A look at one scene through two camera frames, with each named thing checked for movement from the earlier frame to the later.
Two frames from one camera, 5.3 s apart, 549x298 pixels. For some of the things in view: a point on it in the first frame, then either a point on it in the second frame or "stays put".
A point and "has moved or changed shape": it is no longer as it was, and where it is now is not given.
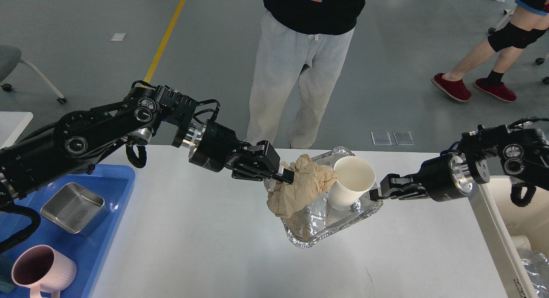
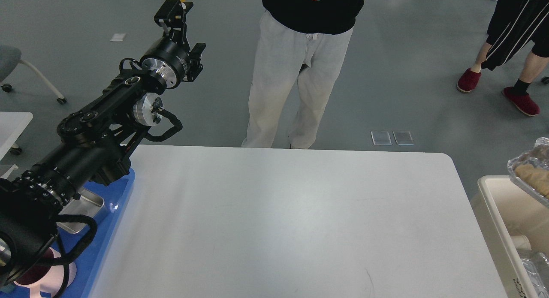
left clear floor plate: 381,138 stays put
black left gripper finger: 244,174 → 194,66
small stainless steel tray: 75,208 stays put
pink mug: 42,269 stays put
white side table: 12,124 stays put
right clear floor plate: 403,137 stays put
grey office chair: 10,56 stays put
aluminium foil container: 319,218 has moved or changed shape
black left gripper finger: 264,148 → 171,16
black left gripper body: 212,145 → 169,58
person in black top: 312,28 stays put
